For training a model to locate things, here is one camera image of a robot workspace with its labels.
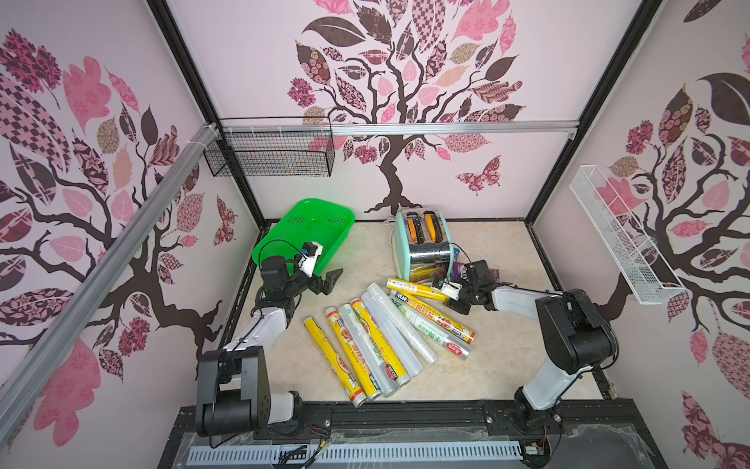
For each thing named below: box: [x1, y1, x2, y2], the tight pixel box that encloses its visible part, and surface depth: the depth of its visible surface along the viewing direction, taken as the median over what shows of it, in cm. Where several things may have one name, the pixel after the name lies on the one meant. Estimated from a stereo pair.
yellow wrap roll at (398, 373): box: [350, 297, 411, 387], surface depth 86 cm
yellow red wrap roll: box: [390, 290, 477, 345], surface depth 92 cm
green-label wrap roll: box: [388, 295, 473, 361], surface depth 87 cm
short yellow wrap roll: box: [385, 277, 450, 302], surface depth 94 cm
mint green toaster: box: [393, 208, 455, 283], surface depth 94 cm
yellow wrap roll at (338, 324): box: [324, 306, 382, 402], surface depth 84 cm
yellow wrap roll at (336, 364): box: [303, 315, 368, 408], surface depth 81 cm
